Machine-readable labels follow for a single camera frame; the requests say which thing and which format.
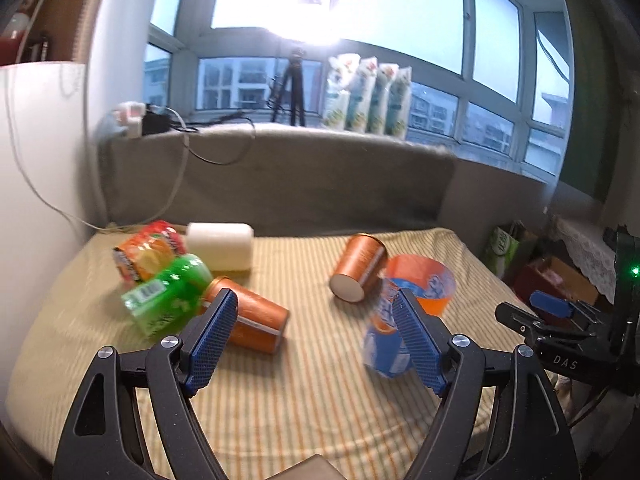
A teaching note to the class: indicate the green paper bag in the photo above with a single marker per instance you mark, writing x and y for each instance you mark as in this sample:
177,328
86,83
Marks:
505,250

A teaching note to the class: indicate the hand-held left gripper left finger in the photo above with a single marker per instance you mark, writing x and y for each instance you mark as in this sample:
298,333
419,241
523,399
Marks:
214,342

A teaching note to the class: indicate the orange paper cup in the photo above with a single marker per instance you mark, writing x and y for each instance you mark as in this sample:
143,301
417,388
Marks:
357,266
257,320

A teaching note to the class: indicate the blue and orange cup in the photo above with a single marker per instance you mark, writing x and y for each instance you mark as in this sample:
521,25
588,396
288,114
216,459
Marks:
425,280

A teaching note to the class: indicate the white lace cloth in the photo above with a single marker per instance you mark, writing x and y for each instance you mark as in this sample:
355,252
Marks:
590,250

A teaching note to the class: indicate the yellow striped blanket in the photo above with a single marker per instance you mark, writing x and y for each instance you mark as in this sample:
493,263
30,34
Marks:
310,385

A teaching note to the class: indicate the white foam cup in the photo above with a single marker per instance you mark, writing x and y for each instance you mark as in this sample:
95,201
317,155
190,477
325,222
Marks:
220,245

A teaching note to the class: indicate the black power adapter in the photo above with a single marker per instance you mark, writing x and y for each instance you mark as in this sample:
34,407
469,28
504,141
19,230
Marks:
156,122

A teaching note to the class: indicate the green plastic cup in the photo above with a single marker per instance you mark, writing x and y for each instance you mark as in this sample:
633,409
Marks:
167,292

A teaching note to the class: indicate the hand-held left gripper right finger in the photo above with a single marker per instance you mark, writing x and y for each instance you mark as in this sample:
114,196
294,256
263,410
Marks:
419,347

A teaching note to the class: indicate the grey sofa back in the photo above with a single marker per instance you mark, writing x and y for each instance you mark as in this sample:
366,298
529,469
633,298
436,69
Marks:
310,180

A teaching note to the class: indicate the black tripod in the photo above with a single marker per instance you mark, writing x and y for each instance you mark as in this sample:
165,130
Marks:
290,90

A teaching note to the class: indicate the red round object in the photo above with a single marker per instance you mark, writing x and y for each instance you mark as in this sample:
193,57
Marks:
12,35

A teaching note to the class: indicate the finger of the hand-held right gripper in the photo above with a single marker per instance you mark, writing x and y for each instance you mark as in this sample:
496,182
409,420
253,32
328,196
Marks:
550,303
520,324

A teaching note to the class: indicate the white power strip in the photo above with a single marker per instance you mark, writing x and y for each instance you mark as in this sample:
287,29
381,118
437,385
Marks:
127,117

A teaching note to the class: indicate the red and orange snack cup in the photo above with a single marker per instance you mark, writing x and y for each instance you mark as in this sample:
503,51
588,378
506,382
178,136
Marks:
147,250

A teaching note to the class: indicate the brown cardboard box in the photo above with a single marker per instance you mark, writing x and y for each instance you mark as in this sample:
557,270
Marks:
555,280

